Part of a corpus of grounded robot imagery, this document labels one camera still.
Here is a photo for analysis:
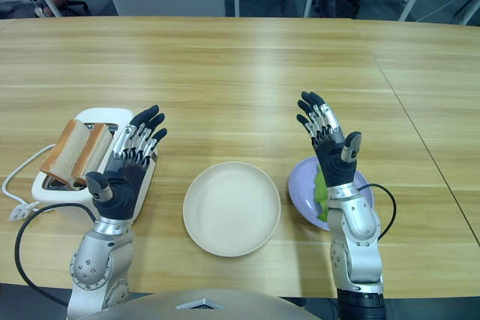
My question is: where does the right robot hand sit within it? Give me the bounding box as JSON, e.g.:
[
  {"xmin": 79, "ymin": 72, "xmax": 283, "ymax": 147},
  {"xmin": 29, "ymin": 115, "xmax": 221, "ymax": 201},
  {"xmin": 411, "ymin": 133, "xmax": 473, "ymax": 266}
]
[{"xmin": 296, "ymin": 91, "xmax": 363, "ymax": 188}]

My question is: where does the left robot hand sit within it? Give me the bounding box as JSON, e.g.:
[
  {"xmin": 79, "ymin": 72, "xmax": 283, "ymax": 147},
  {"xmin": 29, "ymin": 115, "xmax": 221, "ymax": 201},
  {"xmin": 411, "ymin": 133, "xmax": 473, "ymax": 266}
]
[{"xmin": 85, "ymin": 105, "xmax": 168, "ymax": 221}]

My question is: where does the green lettuce leaf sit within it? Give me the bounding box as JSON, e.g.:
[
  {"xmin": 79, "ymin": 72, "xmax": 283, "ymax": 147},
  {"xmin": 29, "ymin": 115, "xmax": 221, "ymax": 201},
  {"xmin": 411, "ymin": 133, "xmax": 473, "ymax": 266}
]
[{"xmin": 313, "ymin": 164, "xmax": 331, "ymax": 223}]

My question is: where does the purple plate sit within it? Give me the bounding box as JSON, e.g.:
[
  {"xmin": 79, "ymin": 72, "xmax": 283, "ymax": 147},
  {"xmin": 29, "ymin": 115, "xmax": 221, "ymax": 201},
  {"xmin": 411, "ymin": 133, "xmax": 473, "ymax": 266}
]
[{"xmin": 287, "ymin": 156, "xmax": 374, "ymax": 232}]

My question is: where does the bread slice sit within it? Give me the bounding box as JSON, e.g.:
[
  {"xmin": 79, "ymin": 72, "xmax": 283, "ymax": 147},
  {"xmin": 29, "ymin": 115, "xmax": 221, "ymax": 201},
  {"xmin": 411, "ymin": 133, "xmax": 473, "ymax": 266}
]
[
  {"xmin": 70, "ymin": 122, "xmax": 114, "ymax": 187},
  {"xmin": 40, "ymin": 118, "xmax": 90, "ymax": 188}
]

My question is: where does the cream toaster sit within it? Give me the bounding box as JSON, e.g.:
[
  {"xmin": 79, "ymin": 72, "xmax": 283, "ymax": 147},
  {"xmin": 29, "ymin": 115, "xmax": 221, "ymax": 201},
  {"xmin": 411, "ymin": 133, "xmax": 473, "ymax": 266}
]
[{"xmin": 31, "ymin": 107, "xmax": 158, "ymax": 220}]

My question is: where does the cream plate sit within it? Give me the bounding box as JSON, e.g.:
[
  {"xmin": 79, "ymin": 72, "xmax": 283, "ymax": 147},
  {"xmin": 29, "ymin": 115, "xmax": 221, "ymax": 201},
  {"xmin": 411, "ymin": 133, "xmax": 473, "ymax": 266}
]
[{"xmin": 182, "ymin": 161, "xmax": 282, "ymax": 258}]

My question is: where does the robot body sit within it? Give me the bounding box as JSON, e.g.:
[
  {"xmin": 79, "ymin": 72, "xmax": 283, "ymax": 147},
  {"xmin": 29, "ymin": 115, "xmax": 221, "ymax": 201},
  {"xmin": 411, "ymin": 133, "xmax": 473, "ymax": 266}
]
[{"xmin": 76, "ymin": 289, "xmax": 320, "ymax": 320}]

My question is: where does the black cable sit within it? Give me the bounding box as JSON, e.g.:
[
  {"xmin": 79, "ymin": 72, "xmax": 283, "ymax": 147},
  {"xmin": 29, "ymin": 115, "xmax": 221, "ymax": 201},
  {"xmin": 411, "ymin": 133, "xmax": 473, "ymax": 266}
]
[
  {"xmin": 355, "ymin": 183, "xmax": 398, "ymax": 242},
  {"xmin": 13, "ymin": 202, "xmax": 99, "ymax": 307}
]

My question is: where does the white cord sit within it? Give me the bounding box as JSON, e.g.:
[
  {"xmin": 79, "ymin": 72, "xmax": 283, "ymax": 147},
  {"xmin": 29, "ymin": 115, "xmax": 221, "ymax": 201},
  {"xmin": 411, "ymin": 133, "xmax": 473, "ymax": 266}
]
[{"xmin": 1, "ymin": 144, "xmax": 57, "ymax": 222}]

